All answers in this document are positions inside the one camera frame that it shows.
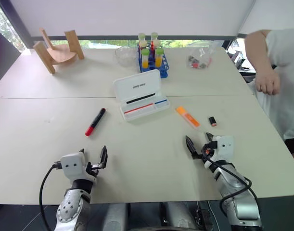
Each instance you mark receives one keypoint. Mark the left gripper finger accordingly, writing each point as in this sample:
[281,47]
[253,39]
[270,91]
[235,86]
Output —
[104,156]
[82,150]

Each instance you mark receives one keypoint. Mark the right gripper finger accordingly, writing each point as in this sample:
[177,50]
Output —
[191,145]
[209,136]

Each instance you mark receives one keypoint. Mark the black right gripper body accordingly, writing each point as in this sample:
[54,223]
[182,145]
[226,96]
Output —
[207,150]

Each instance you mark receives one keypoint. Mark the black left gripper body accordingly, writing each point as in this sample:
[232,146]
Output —
[93,167]

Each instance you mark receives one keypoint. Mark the person's bare forearm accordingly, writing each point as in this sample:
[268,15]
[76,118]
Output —
[258,53]

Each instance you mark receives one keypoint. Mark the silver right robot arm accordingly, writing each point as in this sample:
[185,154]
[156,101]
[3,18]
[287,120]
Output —
[238,199]

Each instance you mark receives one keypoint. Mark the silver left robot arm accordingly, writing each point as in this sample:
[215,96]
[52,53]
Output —
[72,204]

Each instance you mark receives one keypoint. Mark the white plastic pencil case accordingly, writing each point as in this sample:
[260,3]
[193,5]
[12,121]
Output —
[139,89]

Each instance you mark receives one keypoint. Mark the person's bare hand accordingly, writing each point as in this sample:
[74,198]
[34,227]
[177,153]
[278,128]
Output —
[267,83]

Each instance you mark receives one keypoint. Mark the small black eraser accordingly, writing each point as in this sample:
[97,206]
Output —
[212,121]

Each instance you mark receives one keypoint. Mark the orange highlighter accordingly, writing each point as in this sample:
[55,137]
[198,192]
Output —
[188,116]

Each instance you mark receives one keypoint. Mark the red and black marker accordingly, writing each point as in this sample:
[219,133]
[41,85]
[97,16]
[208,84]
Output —
[95,122]

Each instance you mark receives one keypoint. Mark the black pen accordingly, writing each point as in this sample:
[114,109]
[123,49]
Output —
[140,98]

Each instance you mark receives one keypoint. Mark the clear plastic bag of parts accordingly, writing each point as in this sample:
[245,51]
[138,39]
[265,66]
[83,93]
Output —
[199,60]

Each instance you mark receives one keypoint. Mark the blue test tube rack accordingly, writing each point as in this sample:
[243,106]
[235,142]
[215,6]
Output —
[164,66]

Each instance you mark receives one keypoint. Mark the person's black shorts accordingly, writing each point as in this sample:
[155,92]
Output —
[293,145]

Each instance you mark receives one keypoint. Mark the dark clutter behind table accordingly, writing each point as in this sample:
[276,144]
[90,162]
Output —
[240,57]

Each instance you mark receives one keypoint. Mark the green cap orange liquid tube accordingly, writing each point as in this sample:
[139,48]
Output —
[159,57]
[145,57]

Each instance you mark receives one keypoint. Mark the wooden stand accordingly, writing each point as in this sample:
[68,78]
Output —
[62,54]

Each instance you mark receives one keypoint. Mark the person in white shirt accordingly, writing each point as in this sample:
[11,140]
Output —
[285,72]

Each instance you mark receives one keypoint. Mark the beige cap tube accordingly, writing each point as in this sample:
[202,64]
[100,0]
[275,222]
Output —
[156,43]
[143,44]

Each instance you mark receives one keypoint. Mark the red slim tube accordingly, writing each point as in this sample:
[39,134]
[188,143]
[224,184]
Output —
[151,46]

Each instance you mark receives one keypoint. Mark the green cap empty tube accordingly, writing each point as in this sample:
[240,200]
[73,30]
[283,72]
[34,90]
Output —
[154,36]
[142,36]

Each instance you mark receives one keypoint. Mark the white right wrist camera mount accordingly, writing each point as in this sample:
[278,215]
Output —
[224,147]

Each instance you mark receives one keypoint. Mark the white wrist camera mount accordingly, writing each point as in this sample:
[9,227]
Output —
[73,166]
[224,147]

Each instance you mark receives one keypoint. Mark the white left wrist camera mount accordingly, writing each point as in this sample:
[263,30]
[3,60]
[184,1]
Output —
[73,166]

